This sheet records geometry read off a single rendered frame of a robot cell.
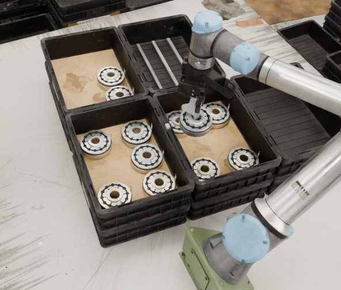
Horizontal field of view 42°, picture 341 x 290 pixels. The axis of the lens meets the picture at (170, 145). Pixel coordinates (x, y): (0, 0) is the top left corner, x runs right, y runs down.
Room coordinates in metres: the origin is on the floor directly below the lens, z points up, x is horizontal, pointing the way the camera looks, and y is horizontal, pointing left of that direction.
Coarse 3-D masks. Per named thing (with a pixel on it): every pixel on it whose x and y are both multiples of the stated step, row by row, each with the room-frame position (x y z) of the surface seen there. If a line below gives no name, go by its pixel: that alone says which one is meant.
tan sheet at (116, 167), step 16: (112, 128) 1.00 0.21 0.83; (112, 144) 0.93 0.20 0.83; (96, 160) 0.86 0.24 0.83; (112, 160) 0.86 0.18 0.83; (128, 160) 0.87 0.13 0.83; (96, 176) 0.79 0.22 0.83; (112, 176) 0.80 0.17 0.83; (128, 176) 0.81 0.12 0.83; (144, 176) 0.82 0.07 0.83; (96, 192) 0.73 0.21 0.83
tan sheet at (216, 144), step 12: (228, 120) 1.10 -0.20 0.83; (216, 132) 1.04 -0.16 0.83; (228, 132) 1.05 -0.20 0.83; (192, 144) 0.97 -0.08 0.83; (204, 144) 0.98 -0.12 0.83; (216, 144) 0.98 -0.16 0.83; (228, 144) 0.99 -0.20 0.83; (240, 144) 1.00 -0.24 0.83; (192, 156) 0.92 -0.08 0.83; (204, 156) 0.93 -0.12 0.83; (216, 156) 0.93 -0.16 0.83
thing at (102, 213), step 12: (144, 96) 1.08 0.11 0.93; (96, 108) 0.99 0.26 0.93; (156, 108) 1.03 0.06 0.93; (72, 132) 0.88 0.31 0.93; (168, 132) 0.93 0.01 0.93; (180, 156) 0.84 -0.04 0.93; (84, 168) 0.75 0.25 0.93; (192, 180) 0.75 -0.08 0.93; (168, 192) 0.71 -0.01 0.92; (180, 192) 0.71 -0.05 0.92; (96, 204) 0.63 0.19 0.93; (132, 204) 0.65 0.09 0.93; (144, 204) 0.66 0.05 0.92; (108, 216) 0.61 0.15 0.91
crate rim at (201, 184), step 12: (156, 96) 1.08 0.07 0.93; (240, 96) 1.13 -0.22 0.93; (168, 120) 0.98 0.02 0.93; (252, 120) 1.03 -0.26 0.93; (264, 132) 0.98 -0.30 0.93; (180, 144) 0.88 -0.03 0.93; (276, 156) 0.89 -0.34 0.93; (192, 168) 0.80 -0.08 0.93; (252, 168) 0.83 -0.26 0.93; (264, 168) 0.84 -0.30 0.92; (204, 180) 0.76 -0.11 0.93; (216, 180) 0.77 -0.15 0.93; (228, 180) 0.78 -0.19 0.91
